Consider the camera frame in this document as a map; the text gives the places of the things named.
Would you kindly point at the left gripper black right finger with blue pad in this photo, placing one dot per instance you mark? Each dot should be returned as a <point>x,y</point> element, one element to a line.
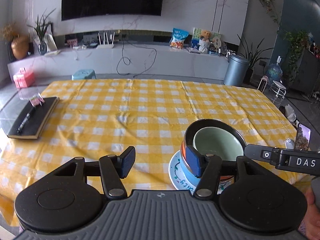
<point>206,167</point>

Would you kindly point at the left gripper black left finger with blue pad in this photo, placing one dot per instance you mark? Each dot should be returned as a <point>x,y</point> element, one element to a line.
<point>113,168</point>

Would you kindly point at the green ceramic bowl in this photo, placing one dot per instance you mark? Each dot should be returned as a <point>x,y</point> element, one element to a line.
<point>219,142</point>

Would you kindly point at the white painted plate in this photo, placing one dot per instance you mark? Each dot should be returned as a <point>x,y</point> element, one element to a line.
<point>176,175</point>

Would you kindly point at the orange steel bowl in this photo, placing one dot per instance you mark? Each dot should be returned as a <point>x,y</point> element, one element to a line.
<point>202,123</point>

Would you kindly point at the blue steel bowl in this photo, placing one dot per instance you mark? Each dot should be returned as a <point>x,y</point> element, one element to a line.
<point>224,181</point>

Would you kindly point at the person's hand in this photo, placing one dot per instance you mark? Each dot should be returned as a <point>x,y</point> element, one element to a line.
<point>311,218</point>

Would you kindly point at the smartphone on stand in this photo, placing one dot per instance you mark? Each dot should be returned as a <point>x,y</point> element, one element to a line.
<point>302,140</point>

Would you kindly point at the yellow checkered tablecloth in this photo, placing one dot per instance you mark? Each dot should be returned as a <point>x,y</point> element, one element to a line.
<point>99,117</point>

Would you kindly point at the white round stool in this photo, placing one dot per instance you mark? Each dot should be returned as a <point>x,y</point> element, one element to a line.
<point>278,89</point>

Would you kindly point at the black notebook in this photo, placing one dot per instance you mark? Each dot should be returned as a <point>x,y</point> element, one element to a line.
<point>37,121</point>

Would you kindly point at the blue water jug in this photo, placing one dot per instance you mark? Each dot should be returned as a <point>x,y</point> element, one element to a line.
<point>274,71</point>

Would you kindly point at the light blue plastic stool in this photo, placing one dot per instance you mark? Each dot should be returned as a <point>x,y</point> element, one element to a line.
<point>84,74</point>

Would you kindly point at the black pen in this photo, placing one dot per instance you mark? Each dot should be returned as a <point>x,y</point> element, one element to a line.
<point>25,120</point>

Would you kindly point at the pink clip packet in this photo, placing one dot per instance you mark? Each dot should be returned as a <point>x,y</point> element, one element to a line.
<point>36,100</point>

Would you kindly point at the grey metal trash can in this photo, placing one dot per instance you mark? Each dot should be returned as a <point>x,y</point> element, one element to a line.
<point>236,70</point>

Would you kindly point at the white marble tv cabinet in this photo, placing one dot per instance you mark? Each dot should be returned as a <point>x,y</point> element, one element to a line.
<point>126,59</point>

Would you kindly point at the tall potted floor plant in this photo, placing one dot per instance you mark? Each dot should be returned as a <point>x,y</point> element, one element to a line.
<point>252,55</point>

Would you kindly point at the white wifi router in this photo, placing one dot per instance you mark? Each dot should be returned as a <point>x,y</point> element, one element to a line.
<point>104,41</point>

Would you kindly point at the brown teddy bear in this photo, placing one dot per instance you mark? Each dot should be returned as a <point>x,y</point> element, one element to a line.
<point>204,41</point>

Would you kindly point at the pink storage box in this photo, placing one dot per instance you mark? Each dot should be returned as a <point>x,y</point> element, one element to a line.
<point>24,78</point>

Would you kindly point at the blue snack bag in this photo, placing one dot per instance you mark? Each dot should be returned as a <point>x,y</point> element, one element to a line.
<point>178,37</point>

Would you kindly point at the copper round vase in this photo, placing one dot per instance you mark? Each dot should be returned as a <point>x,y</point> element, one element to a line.
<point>20,47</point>

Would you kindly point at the potted green plant glass vase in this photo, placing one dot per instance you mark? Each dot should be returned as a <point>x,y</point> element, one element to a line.
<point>41,26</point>

